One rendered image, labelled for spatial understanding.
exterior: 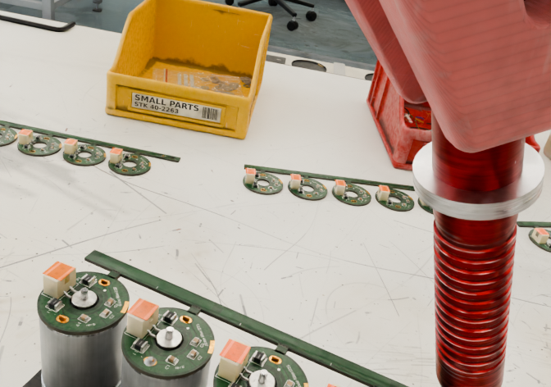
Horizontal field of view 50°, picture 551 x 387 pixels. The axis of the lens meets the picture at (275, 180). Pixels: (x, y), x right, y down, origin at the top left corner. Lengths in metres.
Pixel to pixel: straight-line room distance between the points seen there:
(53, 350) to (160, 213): 0.16
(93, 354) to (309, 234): 0.18
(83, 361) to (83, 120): 0.26
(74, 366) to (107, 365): 0.01
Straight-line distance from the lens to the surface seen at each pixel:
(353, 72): 0.62
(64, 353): 0.18
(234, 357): 0.16
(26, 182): 0.35
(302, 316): 0.27
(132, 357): 0.16
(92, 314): 0.17
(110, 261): 0.19
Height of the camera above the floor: 0.93
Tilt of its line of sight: 30 degrees down
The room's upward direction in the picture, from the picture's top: 11 degrees clockwise
